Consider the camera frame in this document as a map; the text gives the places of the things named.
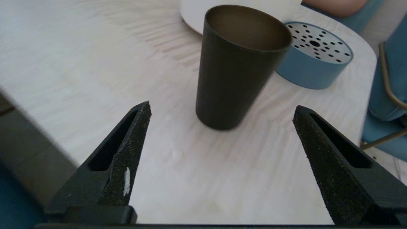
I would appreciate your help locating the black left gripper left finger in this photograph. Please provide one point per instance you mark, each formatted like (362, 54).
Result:
(124, 152)

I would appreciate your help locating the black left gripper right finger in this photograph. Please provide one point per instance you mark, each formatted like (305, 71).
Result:
(330, 171)

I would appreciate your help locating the black plastic cup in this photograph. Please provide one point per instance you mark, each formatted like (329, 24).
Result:
(229, 82)

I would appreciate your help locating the round grey drip tray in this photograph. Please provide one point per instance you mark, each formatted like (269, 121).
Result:
(311, 71)

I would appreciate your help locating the large dark tea dispenser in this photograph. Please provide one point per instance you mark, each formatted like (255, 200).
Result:
(194, 14)

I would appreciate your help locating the pink bolster cushion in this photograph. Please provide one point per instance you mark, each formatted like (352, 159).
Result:
(334, 6)

